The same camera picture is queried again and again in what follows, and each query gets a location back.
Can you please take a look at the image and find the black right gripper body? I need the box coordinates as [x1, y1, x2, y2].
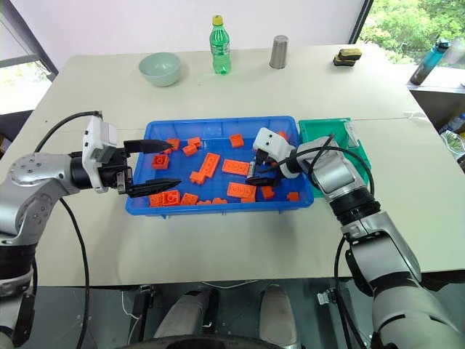
[258, 152, 285, 182]

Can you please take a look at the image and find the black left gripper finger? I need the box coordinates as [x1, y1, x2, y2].
[123, 139, 174, 154]
[126, 178, 183, 199]

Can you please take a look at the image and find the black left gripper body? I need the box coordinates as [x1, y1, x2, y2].
[97, 146, 134, 196]

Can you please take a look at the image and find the blue plastic bin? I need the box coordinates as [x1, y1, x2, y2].
[125, 116, 315, 220]

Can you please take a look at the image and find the green plastic bin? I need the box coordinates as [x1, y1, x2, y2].
[297, 116, 373, 199]

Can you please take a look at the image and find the long orange toy plate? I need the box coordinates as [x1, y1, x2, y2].
[222, 159, 252, 177]
[226, 181, 258, 199]
[198, 152, 222, 180]

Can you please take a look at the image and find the pale green ceramic bowl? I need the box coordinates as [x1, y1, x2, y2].
[138, 52, 182, 88]

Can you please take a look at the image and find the stainless steel cup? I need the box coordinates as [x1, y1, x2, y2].
[268, 35, 290, 70]

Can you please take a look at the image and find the green plastic soda bottle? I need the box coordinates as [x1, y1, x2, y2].
[209, 15, 233, 76]

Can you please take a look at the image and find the black yellow eraser block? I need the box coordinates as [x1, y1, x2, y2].
[337, 47, 363, 61]
[332, 54, 359, 68]

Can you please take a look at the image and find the silver rounded robot foot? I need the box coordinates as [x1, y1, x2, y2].
[259, 284, 302, 349]
[153, 289, 219, 340]

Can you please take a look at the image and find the grey side shelf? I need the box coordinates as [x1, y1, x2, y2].
[405, 65, 465, 163]

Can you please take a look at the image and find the teal sports water bottle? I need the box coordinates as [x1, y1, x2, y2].
[409, 37, 452, 87]

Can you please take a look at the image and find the clear plastic bottle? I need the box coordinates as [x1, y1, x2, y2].
[440, 35, 465, 69]

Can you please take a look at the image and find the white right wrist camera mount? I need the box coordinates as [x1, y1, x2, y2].
[252, 127, 297, 161]

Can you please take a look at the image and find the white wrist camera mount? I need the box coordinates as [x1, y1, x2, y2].
[81, 115, 119, 194]
[252, 127, 297, 161]

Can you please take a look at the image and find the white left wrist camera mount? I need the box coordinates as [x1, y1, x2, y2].
[81, 115, 119, 194]

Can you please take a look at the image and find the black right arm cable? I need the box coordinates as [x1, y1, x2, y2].
[259, 134, 377, 349]

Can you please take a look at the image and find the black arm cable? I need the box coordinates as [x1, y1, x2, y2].
[33, 111, 104, 349]
[259, 134, 377, 349]

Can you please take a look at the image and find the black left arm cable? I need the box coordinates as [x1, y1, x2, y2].
[33, 111, 104, 349]

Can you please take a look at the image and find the thin white floor cable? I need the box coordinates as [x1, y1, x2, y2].
[121, 289, 142, 345]

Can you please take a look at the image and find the dark window frame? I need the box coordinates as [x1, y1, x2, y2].
[0, 0, 60, 83]

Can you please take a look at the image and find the black window frame post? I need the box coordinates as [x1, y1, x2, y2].
[349, 0, 376, 44]

